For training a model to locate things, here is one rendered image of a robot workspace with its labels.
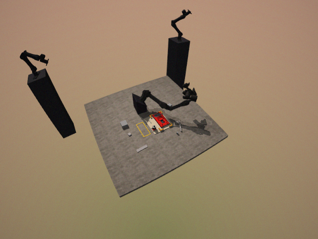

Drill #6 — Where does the beige flat slab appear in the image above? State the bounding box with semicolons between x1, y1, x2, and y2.
144;115;173;134

